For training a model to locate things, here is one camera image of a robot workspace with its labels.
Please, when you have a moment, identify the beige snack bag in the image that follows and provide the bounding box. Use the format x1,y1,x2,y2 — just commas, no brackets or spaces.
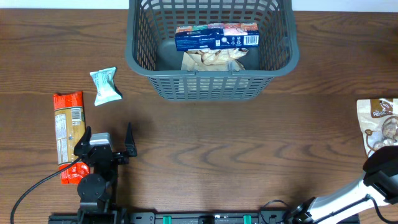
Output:
179,47,249,88

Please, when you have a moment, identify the blue tissue pack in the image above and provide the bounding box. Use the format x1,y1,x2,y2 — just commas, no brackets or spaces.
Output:
174,22,259,51

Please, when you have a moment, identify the grey plastic basket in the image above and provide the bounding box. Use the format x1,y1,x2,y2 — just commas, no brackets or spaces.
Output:
126,0,299,101

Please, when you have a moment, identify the red orange snack packet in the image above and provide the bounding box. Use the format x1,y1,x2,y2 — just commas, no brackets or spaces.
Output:
53,91,90,184

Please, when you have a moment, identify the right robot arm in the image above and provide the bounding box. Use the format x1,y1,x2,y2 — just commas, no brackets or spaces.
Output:
118,123,384,223

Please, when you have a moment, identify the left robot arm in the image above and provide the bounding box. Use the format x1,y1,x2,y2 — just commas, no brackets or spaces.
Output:
74,127,131,224

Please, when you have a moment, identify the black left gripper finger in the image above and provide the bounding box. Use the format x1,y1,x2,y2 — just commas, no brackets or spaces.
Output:
124,123,137,157
73,126,91,156

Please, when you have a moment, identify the mint green wipes packet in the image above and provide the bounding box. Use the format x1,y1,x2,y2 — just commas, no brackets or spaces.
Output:
90,67,122,106

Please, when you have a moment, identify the brown white snack bag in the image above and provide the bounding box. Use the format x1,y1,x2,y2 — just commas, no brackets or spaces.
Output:
356,98,397,157

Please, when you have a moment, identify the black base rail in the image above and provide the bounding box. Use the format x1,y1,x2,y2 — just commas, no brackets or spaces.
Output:
48,210,360,224

